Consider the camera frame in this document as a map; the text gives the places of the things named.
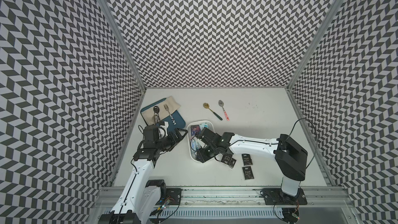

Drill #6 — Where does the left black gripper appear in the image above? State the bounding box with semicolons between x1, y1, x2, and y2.
155;127;188;152

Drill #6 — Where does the clear light blue tissue pack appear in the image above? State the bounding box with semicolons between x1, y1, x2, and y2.
190;139;198;152

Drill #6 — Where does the teal tissue pack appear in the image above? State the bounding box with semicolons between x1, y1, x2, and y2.
200;122;208;130

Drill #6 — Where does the cartoon dark blue tissue pack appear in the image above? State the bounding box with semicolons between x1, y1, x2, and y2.
190;124;201;136

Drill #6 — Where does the white plastic storage box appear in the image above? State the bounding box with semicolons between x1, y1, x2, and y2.
187;120;215;163

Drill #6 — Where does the small black sachet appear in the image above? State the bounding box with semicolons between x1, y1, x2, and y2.
228;158;236;169

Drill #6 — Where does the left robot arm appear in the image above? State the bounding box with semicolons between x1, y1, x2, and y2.
98;121;188;224

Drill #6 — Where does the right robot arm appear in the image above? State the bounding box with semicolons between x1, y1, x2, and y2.
190;128;308;198

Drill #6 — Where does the teal rectangular tray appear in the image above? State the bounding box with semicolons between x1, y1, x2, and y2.
140;96;186;131

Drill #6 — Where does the black spoon on tray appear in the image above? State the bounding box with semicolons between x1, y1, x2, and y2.
153;106;160;123

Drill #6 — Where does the beige cloth napkin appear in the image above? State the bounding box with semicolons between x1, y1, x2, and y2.
154;96;180;115

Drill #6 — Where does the gold spoon green handle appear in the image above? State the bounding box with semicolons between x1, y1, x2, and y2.
203;103;223;121

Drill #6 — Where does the silver spoon pink handle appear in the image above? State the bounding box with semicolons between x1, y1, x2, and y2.
218;100;230;121

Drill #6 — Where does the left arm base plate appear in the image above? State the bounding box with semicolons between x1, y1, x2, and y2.
155;188;182;206

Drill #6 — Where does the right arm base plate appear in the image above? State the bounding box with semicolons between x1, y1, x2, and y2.
260;188;308;206

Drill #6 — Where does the aluminium front rail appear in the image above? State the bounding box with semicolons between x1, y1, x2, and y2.
93;186;354;208

